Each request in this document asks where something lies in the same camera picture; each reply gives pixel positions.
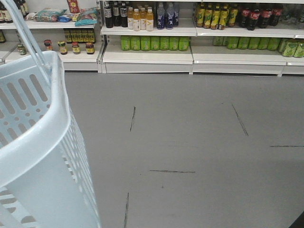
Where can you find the green drink bottles right row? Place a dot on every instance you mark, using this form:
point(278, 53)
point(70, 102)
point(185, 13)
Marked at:
point(251, 43)

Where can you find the green drink bottles row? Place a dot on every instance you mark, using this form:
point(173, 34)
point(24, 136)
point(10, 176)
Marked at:
point(251, 43)
point(154, 43)

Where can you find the sauce jar red lid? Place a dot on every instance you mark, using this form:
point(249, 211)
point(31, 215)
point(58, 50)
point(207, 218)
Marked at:
point(48, 45)

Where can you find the green drink bottles left row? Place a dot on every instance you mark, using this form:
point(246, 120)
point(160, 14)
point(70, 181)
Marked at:
point(154, 43)

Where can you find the white supermarket shelf unit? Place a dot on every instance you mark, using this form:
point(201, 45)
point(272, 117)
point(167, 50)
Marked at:
point(97, 46)

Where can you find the light blue plastic basket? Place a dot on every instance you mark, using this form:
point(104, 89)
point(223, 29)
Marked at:
point(45, 179)

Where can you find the green pickle jar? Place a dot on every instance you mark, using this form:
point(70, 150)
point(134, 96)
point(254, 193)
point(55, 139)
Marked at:
point(21, 49)

